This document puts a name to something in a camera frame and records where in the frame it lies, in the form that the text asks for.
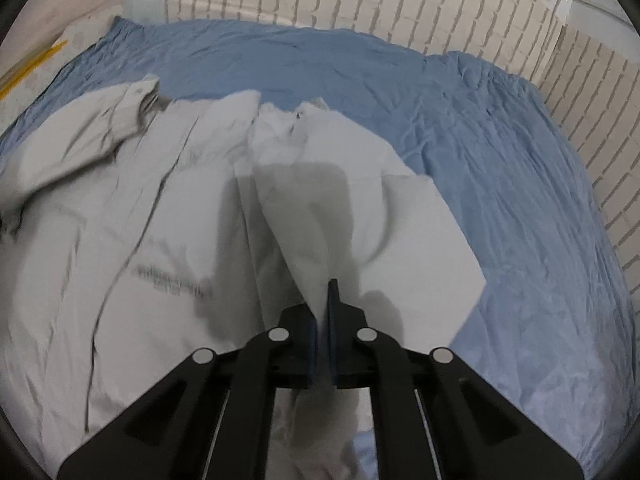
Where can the floral mattress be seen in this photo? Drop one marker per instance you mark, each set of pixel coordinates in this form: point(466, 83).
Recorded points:
point(23, 83)

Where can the light grey puffer jacket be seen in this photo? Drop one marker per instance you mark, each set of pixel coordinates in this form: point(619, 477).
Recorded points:
point(136, 229)

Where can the pink padded headboard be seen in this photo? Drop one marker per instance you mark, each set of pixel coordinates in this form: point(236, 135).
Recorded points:
point(41, 22)

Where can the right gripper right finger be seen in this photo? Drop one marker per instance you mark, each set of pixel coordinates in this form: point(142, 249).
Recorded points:
point(433, 416)

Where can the white window frame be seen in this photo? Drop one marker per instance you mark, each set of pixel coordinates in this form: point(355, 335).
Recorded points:
point(604, 20)

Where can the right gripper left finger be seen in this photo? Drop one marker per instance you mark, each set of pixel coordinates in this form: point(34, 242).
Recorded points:
point(210, 417)

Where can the blue bed sheet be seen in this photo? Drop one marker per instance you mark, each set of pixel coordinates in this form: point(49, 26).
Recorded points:
point(554, 330)

